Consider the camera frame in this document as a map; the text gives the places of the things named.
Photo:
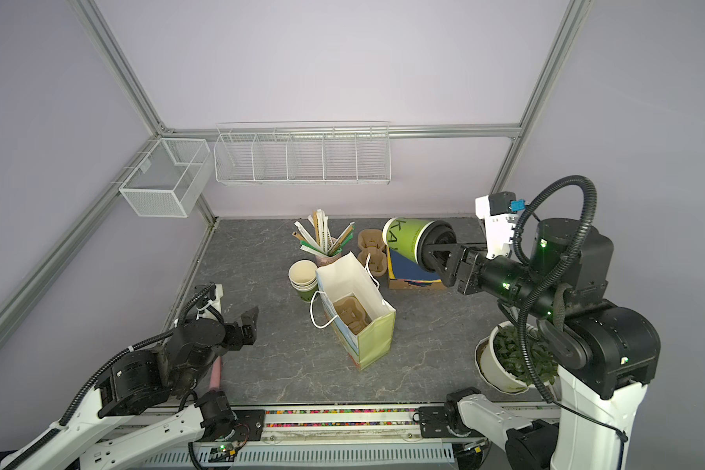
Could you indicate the green paper coffee cup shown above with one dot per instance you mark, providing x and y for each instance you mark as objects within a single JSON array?
[{"x": 401, "y": 235}]

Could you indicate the brown pulp cup carrier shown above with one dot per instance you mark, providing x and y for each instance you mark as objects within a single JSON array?
[{"x": 353, "y": 314}]

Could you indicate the stack of pulp carriers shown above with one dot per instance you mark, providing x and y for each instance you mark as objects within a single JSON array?
[{"x": 373, "y": 255}]

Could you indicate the white wrapped straw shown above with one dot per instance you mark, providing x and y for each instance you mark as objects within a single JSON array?
[{"x": 321, "y": 230}]

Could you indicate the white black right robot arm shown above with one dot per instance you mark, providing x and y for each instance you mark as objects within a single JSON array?
[{"x": 586, "y": 355}]

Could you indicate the green wrapped straw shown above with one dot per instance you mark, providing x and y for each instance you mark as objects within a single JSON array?
[{"x": 342, "y": 240}]

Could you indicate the black cup lid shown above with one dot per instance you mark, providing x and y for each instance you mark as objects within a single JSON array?
[{"x": 434, "y": 246}]

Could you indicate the illustrated paper bag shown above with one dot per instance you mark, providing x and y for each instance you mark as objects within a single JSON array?
[{"x": 345, "y": 277}]

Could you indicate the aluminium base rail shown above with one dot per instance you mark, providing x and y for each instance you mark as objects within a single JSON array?
[{"x": 341, "y": 426}]

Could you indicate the stack of paper cups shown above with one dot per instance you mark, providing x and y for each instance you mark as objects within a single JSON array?
[{"x": 303, "y": 278}]

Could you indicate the potted green plant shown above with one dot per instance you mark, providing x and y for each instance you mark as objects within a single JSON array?
[{"x": 499, "y": 360}]

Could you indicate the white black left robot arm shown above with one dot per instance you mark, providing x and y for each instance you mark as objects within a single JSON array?
[{"x": 144, "y": 400}]

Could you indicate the pink straw holder cup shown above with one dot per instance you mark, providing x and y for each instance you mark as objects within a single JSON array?
[{"x": 326, "y": 260}]

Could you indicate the small white mesh basket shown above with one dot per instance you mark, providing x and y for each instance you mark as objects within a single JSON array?
[{"x": 170, "y": 178}]

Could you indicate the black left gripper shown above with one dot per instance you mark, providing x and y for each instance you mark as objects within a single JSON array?
[{"x": 237, "y": 340}]

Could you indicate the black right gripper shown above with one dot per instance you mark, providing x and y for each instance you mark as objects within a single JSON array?
[{"x": 467, "y": 258}]

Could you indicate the long white wire shelf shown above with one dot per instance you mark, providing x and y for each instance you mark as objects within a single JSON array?
[{"x": 303, "y": 152}]

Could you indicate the brown cardboard box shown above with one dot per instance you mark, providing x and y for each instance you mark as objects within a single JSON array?
[{"x": 405, "y": 284}]

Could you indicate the purple pink garden trowel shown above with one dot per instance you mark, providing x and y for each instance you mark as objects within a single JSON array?
[{"x": 216, "y": 372}]

